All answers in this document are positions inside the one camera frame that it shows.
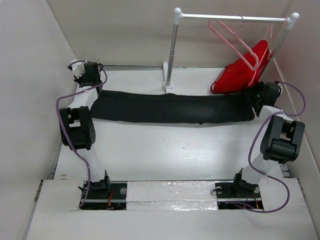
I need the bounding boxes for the black trousers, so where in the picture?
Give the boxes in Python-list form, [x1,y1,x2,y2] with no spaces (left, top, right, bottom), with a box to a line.
[90,90,255,124]

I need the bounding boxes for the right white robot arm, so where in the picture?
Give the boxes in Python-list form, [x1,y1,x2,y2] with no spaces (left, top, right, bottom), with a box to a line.
[231,81,306,197]

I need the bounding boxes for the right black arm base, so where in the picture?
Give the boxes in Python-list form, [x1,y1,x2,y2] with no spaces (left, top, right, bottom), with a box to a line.
[210,170,264,210]

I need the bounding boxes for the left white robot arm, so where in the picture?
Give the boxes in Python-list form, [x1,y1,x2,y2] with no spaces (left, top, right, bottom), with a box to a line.
[56,59,112,199]

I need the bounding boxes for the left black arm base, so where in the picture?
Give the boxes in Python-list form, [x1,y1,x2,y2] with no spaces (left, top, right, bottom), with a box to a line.
[78,181,128,211]

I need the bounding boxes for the red garment on hanger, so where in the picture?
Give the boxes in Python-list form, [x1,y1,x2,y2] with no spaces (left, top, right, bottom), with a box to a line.
[210,40,263,94]

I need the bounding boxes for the pink hanger with garment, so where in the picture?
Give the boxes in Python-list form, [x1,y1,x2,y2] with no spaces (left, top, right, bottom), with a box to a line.
[248,16,292,87]

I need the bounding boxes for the pink empty hanger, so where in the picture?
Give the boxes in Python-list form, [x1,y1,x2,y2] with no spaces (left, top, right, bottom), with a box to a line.
[207,15,260,72]

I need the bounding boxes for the white metal clothes rack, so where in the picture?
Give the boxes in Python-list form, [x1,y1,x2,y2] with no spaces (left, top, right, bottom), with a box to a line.
[162,7,300,94]

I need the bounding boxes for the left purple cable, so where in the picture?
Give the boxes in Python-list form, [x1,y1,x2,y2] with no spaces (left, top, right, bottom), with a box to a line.
[55,59,109,208]

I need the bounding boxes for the purple cable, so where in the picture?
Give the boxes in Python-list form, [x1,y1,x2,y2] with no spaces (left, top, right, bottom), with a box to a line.
[55,59,109,208]
[234,81,307,213]

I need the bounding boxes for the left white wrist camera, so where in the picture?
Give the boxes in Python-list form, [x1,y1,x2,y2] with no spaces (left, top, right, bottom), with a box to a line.
[67,59,86,83]

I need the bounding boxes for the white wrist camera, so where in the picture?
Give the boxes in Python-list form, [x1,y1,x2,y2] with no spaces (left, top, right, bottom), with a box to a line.
[274,81,283,98]
[67,59,86,83]

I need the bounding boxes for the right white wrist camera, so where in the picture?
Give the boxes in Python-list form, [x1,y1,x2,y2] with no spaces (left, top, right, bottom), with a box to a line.
[274,81,283,98]

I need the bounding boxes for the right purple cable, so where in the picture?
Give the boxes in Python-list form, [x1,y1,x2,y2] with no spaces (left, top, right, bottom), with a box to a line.
[234,81,307,213]

